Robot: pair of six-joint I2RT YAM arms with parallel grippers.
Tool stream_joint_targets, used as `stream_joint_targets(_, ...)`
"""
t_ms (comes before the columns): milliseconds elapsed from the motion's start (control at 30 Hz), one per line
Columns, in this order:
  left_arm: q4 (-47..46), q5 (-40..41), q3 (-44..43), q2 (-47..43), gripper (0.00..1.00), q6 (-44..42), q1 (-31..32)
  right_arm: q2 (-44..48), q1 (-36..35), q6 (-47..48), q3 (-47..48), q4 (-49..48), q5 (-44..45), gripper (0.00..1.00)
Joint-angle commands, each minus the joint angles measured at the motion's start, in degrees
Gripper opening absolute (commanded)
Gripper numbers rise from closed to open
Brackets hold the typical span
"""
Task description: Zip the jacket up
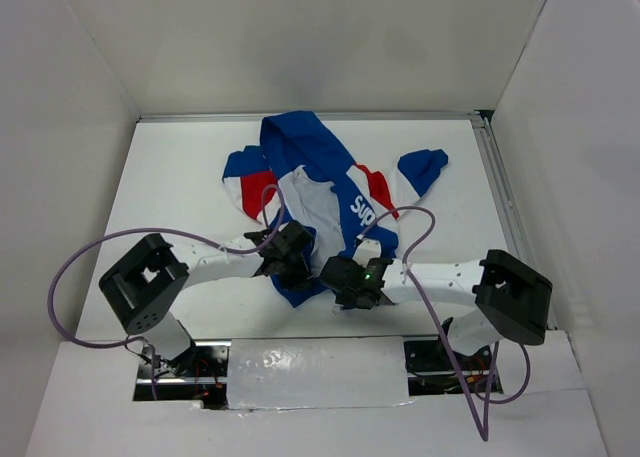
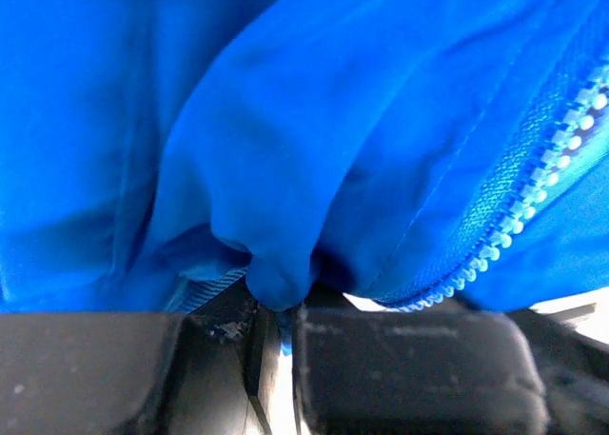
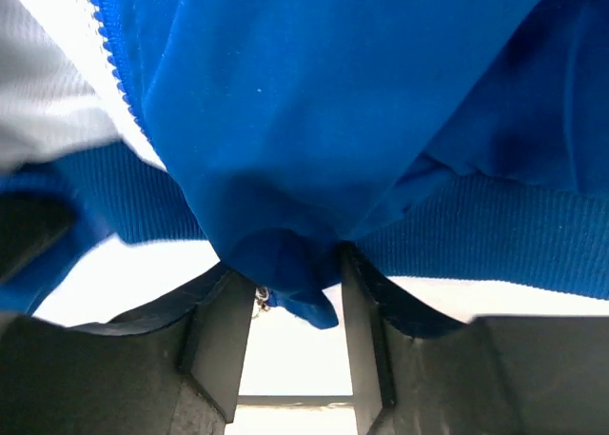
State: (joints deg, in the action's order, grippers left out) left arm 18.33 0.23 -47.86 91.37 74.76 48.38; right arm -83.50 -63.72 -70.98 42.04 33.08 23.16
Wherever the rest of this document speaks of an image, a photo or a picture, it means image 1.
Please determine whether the blue white red jacket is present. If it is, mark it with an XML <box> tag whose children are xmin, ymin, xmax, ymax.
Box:
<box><xmin>222</xmin><ymin>111</ymin><xmax>449</xmax><ymax>307</ymax></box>

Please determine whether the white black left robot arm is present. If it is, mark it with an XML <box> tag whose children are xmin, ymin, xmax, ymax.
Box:
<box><xmin>99</xmin><ymin>221</ymin><xmax>314</xmax><ymax>376</ymax></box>

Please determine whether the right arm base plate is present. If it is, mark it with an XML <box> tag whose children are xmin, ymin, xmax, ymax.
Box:
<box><xmin>404</xmin><ymin>339</ymin><xmax>492</xmax><ymax>396</ymax></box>

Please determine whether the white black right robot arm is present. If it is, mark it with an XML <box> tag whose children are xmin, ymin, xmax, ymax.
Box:
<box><xmin>320</xmin><ymin>249</ymin><xmax>553</xmax><ymax>369</ymax></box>

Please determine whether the white taped cover panel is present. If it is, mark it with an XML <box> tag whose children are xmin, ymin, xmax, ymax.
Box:
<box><xmin>226</xmin><ymin>336</ymin><xmax>411</xmax><ymax>410</ymax></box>

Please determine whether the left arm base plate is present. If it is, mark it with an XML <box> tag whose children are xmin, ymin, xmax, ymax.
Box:
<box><xmin>130</xmin><ymin>340</ymin><xmax>231</xmax><ymax>410</ymax></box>

